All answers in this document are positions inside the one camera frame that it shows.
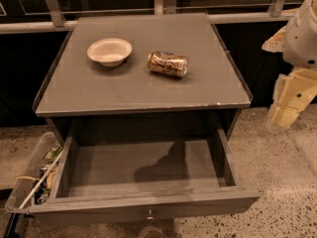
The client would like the crushed gold drink can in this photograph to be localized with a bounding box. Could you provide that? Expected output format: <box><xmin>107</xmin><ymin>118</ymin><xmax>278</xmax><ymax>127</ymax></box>
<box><xmin>148</xmin><ymin>52</ymin><xmax>188</xmax><ymax>78</ymax></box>

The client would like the metal top drawer knob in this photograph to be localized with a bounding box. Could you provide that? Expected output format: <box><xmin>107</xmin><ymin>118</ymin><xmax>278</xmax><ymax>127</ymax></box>
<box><xmin>146</xmin><ymin>209</ymin><xmax>155</xmax><ymax>221</ymax></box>

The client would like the clear plastic bin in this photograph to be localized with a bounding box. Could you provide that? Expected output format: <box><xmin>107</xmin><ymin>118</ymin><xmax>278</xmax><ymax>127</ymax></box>
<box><xmin>5</xmin><ymin>132</ymin><xmax>62</xmax><ymax>214</ymax></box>

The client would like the grey cabinet with top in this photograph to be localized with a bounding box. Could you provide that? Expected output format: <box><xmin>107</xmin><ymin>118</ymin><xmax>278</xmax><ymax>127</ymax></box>
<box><xmin>34</xmin><ymin>14</ymin><xmax>252</xmax><ymax>140</ymax></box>

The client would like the metal railing frame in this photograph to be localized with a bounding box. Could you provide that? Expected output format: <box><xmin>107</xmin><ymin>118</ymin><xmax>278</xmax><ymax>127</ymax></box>
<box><xmin>0</xmin><ymin>0</ymin><xmax>304</xmax><ymax>35</ymax></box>

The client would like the white stick in bin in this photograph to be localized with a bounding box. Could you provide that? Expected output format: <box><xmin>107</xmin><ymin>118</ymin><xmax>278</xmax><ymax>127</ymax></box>
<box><xmin>18</xmin><ymin>151</ymin><xmax>62</xmax><ymax>209</ymax></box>

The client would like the grey top drawer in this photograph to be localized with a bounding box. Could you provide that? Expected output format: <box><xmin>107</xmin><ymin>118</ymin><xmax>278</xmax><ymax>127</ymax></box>
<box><xmin>30</xmin><ymin>129</ymin><xmax>260</xmax><ymax>225</ymax></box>

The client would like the white paper bowl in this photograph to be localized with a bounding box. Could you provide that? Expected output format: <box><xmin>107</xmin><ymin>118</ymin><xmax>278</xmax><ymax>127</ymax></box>
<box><xmin>87</xmin><ymin>38</ymin><xmax>133</xmax><ymax>67</ymax></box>

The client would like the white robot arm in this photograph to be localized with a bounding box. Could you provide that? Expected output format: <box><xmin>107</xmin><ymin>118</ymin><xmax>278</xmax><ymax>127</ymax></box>
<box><xmin>262</xmin><ymin>0</ymin><xmax>317</xmax><ymax>128</ymax></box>

